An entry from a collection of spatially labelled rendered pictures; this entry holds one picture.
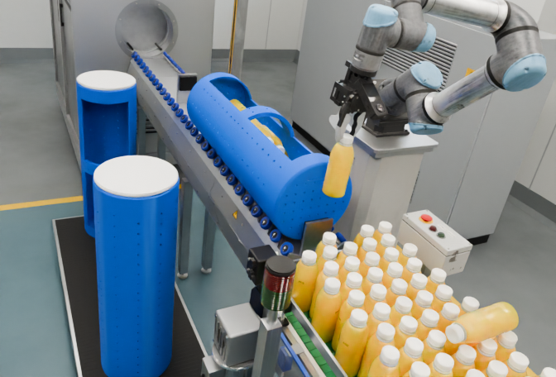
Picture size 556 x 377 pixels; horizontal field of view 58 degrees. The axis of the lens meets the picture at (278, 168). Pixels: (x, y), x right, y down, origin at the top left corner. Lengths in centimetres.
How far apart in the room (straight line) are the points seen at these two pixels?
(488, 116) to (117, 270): 221
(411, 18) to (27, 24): 542
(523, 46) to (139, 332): 160
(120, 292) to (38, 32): 482
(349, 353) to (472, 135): 210
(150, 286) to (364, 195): 89
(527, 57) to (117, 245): 138
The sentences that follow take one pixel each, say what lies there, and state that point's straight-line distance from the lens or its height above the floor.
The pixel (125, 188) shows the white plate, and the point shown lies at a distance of 168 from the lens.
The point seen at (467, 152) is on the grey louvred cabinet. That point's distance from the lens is 319.
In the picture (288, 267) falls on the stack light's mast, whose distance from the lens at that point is 102.
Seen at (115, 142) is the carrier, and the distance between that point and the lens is 294.
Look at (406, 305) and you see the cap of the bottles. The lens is 130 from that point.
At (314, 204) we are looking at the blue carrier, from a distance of 158.
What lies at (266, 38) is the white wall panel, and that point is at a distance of 712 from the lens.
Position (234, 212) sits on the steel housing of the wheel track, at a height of 88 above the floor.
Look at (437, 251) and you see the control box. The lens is 154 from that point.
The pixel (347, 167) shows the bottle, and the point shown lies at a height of 129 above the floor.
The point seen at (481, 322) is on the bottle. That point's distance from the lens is 124.
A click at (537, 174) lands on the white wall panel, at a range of 449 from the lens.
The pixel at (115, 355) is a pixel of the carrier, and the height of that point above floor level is 31.
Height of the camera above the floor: 189
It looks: 27 degrees down
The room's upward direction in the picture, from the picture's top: 8 degrees clockwise
